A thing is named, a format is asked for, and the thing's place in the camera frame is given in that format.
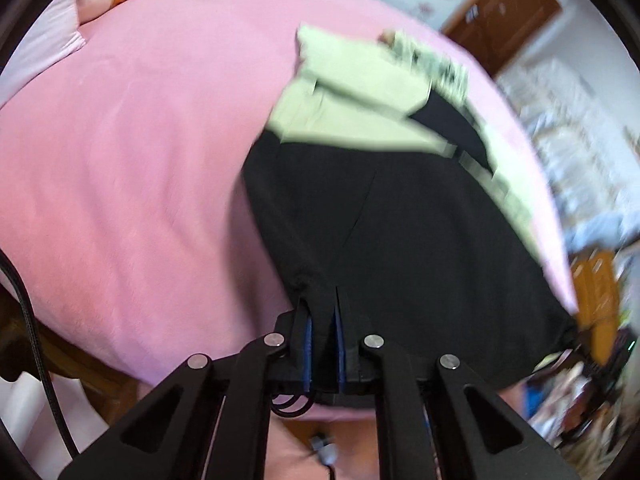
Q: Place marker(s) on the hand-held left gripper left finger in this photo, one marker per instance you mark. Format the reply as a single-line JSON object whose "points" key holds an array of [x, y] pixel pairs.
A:
{"points": [[307, 355]]}

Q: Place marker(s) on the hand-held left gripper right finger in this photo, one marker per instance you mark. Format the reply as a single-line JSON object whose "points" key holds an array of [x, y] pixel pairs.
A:
{"points": [[341, 360]]}

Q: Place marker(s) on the wooden drawer chest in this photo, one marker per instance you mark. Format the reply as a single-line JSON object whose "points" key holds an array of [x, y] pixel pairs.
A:
{"points": [[595, 290]]}

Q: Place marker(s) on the green and black hooded jacket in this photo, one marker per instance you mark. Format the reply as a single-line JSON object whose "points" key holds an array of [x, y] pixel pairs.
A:
{"points": [[425, 240]]}

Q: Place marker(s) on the brown wooden door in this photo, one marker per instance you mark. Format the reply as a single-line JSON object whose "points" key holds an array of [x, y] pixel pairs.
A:
{"points": [[510, 15]]}

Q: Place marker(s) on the wooden bed footboard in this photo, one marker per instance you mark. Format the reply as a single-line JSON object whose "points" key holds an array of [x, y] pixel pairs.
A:
{"points": [[75, 365]]}

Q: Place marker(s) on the pink bed sheet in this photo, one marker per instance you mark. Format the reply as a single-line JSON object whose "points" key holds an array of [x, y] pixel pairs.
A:
{"points": [[125, 185]]}

